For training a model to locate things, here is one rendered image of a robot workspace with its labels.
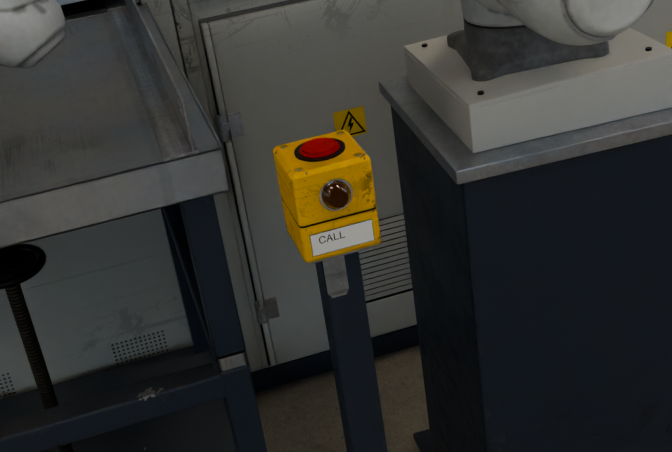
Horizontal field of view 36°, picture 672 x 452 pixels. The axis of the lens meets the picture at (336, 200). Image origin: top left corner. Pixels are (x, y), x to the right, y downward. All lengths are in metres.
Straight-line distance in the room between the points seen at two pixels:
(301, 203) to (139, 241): 1.03
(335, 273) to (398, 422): 1.04
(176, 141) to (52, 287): 0.84
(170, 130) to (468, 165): 0.36
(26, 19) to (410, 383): 1.22
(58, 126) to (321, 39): 0.67
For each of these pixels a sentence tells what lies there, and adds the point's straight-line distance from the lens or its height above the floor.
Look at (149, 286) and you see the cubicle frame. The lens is 2.04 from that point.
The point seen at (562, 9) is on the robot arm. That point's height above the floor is 0.97.
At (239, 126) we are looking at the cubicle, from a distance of 1.92.
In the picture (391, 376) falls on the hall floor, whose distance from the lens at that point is 2.19.
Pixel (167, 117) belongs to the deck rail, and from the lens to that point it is 1.31.
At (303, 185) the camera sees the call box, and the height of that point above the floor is 0.89.
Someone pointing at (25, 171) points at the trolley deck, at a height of 0.85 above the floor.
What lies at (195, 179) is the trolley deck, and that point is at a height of 0.82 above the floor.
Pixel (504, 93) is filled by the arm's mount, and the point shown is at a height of 0.82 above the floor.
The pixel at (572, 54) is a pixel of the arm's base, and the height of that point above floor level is 0.83.
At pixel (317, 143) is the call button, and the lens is 1.02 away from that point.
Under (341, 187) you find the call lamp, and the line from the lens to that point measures 0.99.
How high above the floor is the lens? 1.32
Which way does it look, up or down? 27 degrees down
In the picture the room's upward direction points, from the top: 9 degrees counter-clockwise
